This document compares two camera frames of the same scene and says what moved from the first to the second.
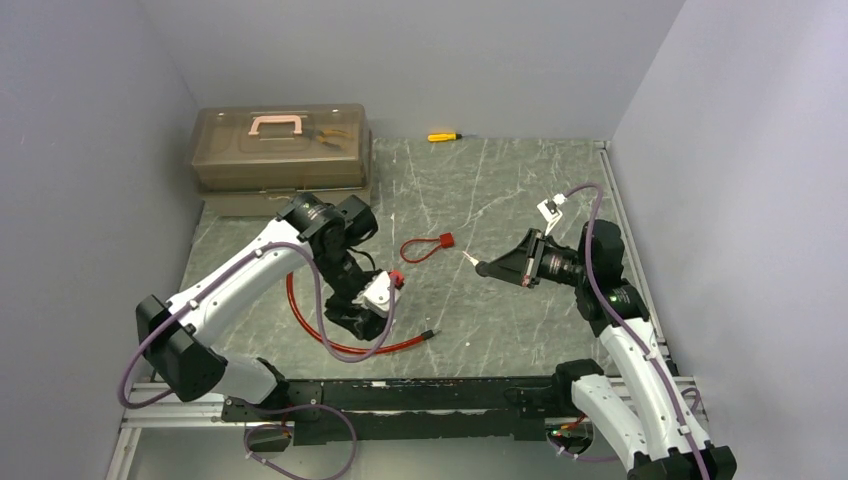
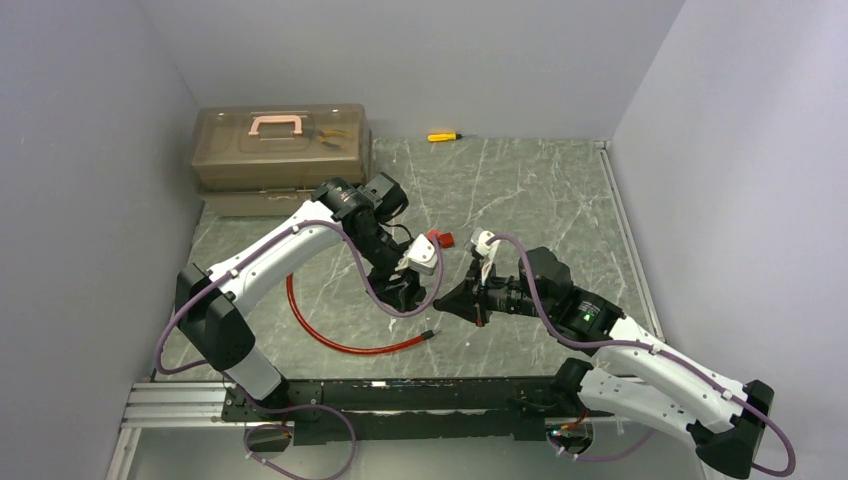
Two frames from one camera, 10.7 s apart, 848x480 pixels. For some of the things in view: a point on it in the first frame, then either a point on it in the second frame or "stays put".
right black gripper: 531,260 → 477,299
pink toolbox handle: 277,119 stays put
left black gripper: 354,318 → 400,286
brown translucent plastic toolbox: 247,158 stays put
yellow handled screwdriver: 443,136 stays put
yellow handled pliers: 334,133 stays put
